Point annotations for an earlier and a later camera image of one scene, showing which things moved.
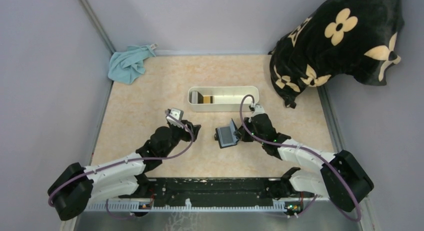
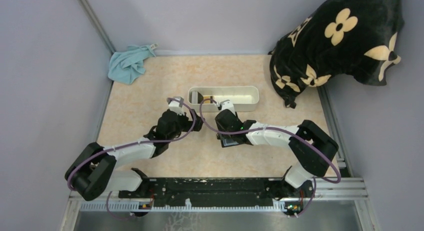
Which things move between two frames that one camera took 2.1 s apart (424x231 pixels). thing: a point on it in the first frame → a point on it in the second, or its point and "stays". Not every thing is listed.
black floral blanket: x=353 y=34 stays
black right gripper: x=241 y=132 → x=222 y=118
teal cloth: x=126 y=66 stays
